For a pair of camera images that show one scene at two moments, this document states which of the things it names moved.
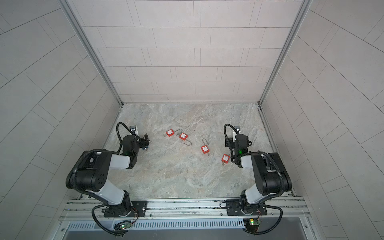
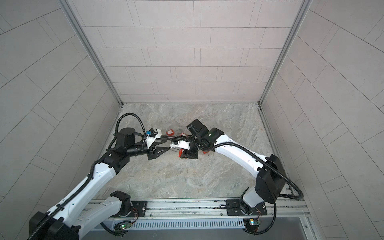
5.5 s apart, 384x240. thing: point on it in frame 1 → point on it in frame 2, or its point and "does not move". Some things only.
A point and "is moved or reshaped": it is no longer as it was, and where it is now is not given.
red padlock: x=205 y=149 is moved or reshaped
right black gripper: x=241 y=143 → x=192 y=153
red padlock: x=170 y=132 does not move
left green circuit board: x=125 y=225 does not move
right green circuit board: x=252 y=224 does not move
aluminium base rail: x=279 y=210 does not move
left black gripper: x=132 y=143 → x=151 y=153
